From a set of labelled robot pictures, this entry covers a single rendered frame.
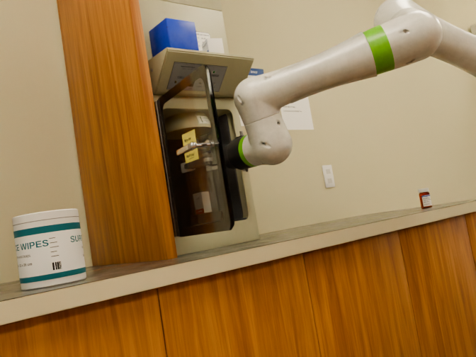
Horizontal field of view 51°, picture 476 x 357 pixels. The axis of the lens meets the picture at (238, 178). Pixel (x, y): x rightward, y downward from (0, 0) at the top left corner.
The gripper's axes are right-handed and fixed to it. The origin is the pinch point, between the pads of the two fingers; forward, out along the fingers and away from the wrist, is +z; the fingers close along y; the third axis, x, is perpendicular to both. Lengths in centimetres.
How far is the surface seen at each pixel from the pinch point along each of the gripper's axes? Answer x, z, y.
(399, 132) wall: -18, 41, -173
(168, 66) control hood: -26.7, -14.6, 15.9
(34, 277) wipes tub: 23, -28, 62
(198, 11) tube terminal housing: -49.4, -5.6, -4.0
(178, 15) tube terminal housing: -47.0, -5.9, 4.0
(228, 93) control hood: -21.4, -8.9, -8.6
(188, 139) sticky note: -4.0, -24.8, 19.2
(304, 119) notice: -25, 39, -92
